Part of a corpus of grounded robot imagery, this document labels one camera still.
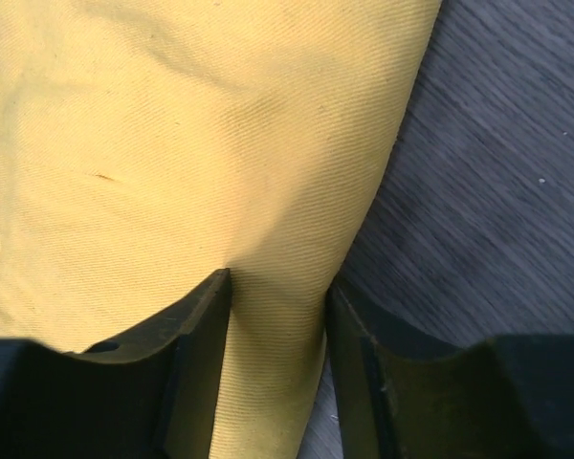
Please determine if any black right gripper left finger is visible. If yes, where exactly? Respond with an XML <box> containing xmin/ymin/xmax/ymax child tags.
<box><xmin>0</xmin><ymin>270</ymin><xmax>232</xmax><ymax>458</ymax></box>

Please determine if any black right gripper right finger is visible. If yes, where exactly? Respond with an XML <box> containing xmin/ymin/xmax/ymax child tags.
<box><xmin>325</xmin><ymin>281</ymin><xmax>574</xmax><ymax>458</ymax></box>

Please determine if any yellow garment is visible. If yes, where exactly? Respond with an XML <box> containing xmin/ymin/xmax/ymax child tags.
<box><xmin>0</xmin><ymin>1</ymin><xmax>440</xmax><ymax>458</ymax></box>

